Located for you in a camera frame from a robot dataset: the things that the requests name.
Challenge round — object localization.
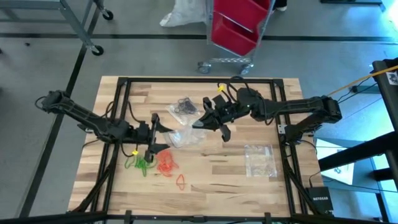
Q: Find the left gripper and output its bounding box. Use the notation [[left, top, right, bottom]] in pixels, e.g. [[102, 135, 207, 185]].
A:
[[136, 120, 174, 163]]

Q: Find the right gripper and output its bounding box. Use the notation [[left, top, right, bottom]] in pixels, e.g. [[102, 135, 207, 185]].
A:
[[192, 93, 253, 143]]

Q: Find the black rubber bands heap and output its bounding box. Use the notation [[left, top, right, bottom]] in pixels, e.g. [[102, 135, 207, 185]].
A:
[[174, 97, 198, 115]]

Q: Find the orange rubber bands heap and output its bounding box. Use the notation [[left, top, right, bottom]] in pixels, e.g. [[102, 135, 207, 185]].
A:
[[155, 150, 180, 177]]

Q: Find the grey cart caster wheel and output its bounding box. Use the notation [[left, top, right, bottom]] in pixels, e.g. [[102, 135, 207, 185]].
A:
[[198, 62, 212, 75], [239, 63, 254, 75]]

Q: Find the red plastic bin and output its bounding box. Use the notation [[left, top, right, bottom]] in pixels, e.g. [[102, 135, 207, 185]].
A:
[[211, 14, 259, 57], [213, 0, 272, 32]]

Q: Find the white floral print cloth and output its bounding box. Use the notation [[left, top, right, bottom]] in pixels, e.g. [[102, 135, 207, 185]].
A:
[[159, 0, 208, 28]]

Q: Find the grey metal rolling stand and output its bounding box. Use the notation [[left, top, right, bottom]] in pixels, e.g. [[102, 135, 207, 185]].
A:
[[0, 0, 114, 57]]

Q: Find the white paper sheet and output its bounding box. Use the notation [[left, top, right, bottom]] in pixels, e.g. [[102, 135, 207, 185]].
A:
[[314, 138, 355, 186]]

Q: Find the black metal beam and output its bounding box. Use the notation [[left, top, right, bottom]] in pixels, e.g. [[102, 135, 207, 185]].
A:
[[317, 132, 398, 171]]

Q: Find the black desk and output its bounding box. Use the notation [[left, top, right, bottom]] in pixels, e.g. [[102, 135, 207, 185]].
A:
[[371, 57, 398, 187]]

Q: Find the white printed sticker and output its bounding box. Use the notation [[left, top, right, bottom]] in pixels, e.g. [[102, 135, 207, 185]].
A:
[[385, 70, 398, 86]]

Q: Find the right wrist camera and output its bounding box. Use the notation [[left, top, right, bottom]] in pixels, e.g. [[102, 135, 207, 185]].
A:
[[213, 94, 228, 108]]

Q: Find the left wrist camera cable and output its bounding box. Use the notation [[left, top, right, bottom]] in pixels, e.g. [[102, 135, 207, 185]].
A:
[[105, 100, 141, 158]]

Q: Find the chrome wire shelving cart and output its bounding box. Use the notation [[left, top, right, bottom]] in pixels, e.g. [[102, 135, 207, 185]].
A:
[[197, 0, 277, 75]]

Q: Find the black Netgear network switch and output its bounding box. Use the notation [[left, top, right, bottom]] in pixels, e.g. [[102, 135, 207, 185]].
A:
[[306, 185, 334, 212]]

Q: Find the black power cable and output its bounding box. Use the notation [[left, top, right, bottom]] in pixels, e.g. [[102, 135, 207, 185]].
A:
[[337, 82, 383, 103]]

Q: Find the yellow extension cable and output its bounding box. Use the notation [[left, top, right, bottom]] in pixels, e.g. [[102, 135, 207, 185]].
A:
[[326, 64, 398, 97]]

